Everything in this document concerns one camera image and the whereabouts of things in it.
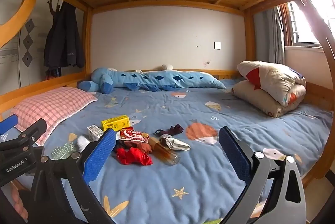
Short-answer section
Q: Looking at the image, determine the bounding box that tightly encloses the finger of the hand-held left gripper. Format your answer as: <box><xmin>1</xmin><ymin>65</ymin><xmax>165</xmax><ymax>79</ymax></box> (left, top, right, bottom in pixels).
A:
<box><xmin>0</xmin><ymin>115</ymin><xmax>19</xmax><ymax>136</ymax></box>
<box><xmin>0</xmin><ymin>119</ymin><xmax>48</xmax><ymax>154</ymax></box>

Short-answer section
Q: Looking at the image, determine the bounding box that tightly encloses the window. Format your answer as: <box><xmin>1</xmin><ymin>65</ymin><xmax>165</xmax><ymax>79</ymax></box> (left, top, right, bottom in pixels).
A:
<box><xmin>279</xmin><ymin>0</ymin><xmax>335</xmax><ymax>48</ymax></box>

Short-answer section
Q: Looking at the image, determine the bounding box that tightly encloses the yellow drink carton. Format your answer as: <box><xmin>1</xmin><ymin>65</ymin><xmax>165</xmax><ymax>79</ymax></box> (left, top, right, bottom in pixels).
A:
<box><xmin>101</xmin><ymin>114</ymin><xmax>130</xmax><ymax>132</ymax></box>

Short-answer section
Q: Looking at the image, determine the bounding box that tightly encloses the blue printed bed sheet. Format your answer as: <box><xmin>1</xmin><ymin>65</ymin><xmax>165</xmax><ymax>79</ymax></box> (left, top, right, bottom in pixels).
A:
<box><xmin>0</xmin><ymin>77</ymin><xmax>334</xmax><ymax>224</ymax></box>

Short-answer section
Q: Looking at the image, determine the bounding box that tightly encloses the white fluffy tuft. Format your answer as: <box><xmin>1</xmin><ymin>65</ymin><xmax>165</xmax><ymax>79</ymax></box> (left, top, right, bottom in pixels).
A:
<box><xmin>77</xmin><ymin>135</ymin><xmax>91</xmax><ymax>151</ymax></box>

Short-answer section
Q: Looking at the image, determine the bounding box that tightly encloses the white diamond pattern wardrobe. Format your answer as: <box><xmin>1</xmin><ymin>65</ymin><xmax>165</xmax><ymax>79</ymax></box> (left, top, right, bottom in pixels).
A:
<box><xmin>0</xmin><ymin>0</ymin><xmax>54</xmax><ymax>96</ymax></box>

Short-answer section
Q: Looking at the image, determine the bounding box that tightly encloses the person's left hand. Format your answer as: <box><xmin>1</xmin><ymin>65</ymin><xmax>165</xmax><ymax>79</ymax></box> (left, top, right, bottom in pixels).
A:
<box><xmin>10</xmin><ymin>185</ymin><xmax>29</xmax><ymax>220</ymax></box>

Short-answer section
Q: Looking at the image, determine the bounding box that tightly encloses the red and dark cloth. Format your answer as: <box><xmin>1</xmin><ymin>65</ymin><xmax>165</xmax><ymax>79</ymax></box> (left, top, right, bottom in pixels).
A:
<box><xmin>45</xmin><ymin>68</ymin><xmax>62</xmax><ymax>80</ymax></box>

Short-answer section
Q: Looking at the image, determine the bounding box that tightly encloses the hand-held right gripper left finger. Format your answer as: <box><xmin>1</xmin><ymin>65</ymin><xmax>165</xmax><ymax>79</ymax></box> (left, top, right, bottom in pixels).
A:
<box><xmin>29</xmin><ymin>128</ymin><xmax>117</xmax><ymax>224</ymax></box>

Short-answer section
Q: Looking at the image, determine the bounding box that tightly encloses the dark jacket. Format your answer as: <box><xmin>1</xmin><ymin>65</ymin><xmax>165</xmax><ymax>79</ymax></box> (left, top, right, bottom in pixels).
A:
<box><xmin>43</xmin><ymin>1</ymin><xmax>85</xmax><ymax>69</ymax></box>

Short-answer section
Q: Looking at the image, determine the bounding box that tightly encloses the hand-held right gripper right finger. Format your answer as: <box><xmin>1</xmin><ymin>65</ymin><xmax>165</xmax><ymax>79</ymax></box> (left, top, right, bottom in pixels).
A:
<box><xmin>218</xmin><ymin>127</ymin><xmax>307</xmax><ymax>224</ymax></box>

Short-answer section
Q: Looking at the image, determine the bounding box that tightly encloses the long blue plush pillow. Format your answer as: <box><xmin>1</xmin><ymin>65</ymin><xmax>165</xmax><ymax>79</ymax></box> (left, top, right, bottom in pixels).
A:
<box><xmin>77</xmin><ymin>67</ymin><xmax>227</xmax><ymax>95</ymax></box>

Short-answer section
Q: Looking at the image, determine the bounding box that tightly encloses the wooden coat rack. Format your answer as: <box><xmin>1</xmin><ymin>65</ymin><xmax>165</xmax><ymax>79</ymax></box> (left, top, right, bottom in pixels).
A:
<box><xmin>47</xmin><ymin>0</ymin><xmax>64</xmax><ymax>15</ymax></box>

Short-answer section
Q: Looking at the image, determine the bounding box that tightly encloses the brown glass bottle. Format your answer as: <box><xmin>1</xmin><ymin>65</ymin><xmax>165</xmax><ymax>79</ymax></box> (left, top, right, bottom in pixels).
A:
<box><xmin>150</xmin><ymin>136</ymin><xmax>181</xmax><ymax>166</ymax></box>

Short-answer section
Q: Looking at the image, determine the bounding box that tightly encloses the pink checked pillow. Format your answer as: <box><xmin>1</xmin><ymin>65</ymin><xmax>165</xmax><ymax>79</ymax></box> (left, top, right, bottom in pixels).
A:
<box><xmin>12</xmin><ymin>87</ymin><xmax>98</xmax><ymax>146</ymax></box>

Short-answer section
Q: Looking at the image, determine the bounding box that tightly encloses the grey curtain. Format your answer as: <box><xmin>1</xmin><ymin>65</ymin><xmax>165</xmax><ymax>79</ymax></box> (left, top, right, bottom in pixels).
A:
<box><xmin>262</xmin><ymin>5</ymin><xmax>285</xmax><ymax>65</ymax></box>

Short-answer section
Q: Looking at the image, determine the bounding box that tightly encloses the crumpled silver wrapper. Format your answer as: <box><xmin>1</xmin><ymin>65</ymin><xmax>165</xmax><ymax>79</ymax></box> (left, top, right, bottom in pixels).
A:
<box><xmin>159</xmin><ymin>134</ymin><xmax>191</xmax><ymax>152</ymax></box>

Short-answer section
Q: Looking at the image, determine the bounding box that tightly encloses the white milk carton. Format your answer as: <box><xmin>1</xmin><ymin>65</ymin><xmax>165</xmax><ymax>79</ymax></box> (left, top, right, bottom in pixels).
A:
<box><xmin>87</xmin><ymin>125</ymin><xmax>105</xmax><ymax>141</ymax></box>

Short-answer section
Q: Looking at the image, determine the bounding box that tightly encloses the folded cream printed quilt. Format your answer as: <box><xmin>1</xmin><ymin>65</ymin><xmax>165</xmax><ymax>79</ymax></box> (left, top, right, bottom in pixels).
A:
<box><xmin>232</xmin><ymin>60</ymin><xmax>307</xmax><ymax>118</ymax></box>

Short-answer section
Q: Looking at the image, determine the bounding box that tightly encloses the red snack packet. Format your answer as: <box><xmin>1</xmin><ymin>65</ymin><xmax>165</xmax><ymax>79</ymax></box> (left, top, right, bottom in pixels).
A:
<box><xmin>117</xmin><ymin>128</ymin><xmax>149</xmax><ymax>144</ymax></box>

